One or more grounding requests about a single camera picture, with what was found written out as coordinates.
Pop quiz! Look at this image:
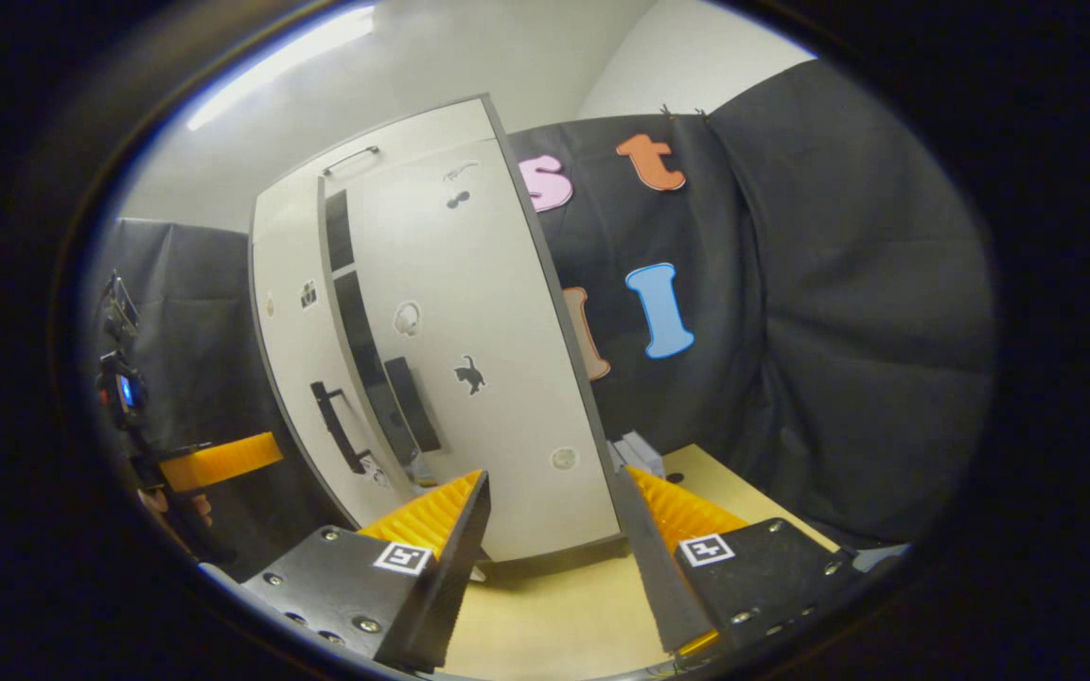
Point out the small grey box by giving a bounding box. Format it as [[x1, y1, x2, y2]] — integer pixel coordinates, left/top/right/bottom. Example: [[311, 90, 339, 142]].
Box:
[[607, 430, 667, 479]]

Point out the black backdrop cloth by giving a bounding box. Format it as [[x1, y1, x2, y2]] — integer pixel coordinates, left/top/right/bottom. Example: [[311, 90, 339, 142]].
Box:
[[81, 218, 357, 583], [507, 59, 998, 550]]

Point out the white shoe cabinet door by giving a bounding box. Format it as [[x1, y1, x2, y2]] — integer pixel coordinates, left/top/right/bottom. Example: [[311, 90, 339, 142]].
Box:
[[342, 140, 624, 564], [250, 175, 413, 531]]

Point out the black door handle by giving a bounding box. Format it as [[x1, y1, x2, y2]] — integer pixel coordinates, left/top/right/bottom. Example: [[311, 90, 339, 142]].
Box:
[[310, 380, 372, 474], [384, 357, 443, 453]]

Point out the metal drawer handle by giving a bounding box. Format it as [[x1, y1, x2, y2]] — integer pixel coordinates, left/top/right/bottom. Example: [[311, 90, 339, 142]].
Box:
[[323, 145, 382, 178]]

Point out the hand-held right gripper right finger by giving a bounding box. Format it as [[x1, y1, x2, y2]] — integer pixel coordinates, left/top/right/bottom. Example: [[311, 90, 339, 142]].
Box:
[[615, 464, 863, 658]]

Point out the white shoe cabinet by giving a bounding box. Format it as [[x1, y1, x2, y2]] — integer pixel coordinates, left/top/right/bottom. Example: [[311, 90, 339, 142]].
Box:
[[249, 93, 629, 580]]

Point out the white cabinet drawer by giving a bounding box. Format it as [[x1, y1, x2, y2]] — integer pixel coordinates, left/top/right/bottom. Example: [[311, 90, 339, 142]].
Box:
[[252, 95, 506, 237]]

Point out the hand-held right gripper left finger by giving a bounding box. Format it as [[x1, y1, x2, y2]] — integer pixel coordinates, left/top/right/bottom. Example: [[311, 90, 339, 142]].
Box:
[[200, 470, 492, 674]]

